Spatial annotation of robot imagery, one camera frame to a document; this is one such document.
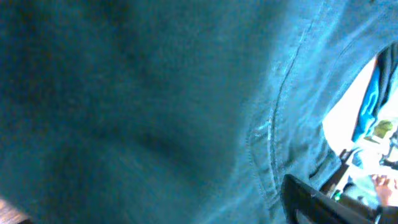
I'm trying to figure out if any bright blue garment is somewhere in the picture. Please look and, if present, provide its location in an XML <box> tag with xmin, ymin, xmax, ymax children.
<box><xmin>352</xmin><ymin>42</ymin><xmax>397</xmax><ymax>142</ymax></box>

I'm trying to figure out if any person hand in background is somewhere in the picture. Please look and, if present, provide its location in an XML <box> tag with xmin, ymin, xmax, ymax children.
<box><xmin>371</xmin><ymin>174</ymin><xmax>397</xmax><ymax>207</ymax></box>

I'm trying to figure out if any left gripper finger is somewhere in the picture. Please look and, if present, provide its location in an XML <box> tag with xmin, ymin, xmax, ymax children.
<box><xmin>281</xmin><ymin>174</ymin><xmax>381</xmax><ymax>224</ymax></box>

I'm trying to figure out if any black garment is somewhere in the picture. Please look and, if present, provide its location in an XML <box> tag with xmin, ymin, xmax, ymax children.
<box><xmin>1</xmin><ymin>0</ymin><xmax>397</xmax><ymax>223</ymax></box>

